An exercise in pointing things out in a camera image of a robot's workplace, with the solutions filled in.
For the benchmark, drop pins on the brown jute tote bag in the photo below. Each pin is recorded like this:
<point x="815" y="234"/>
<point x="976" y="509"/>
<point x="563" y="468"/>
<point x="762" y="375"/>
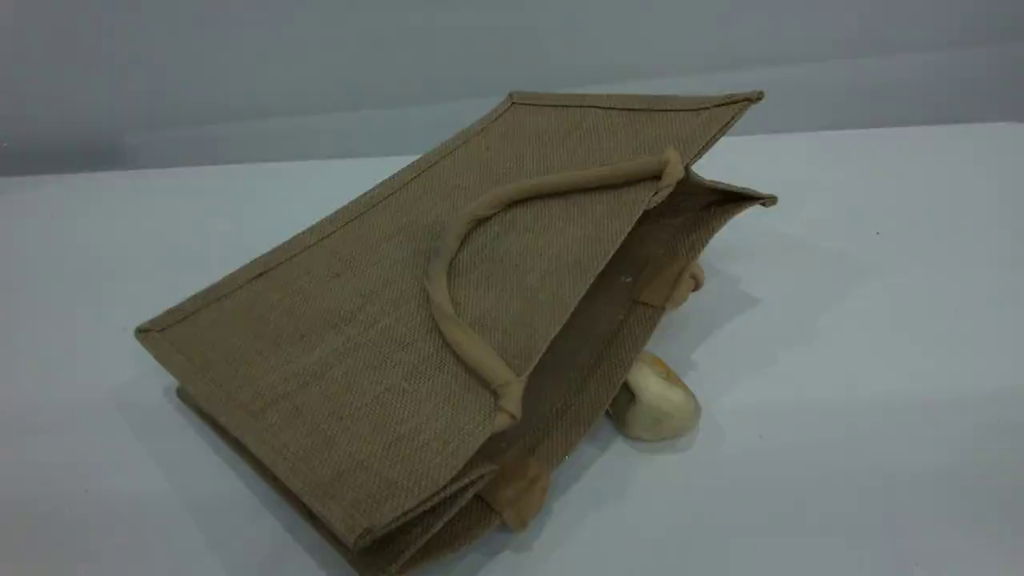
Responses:
<point x="400" y="320"/>

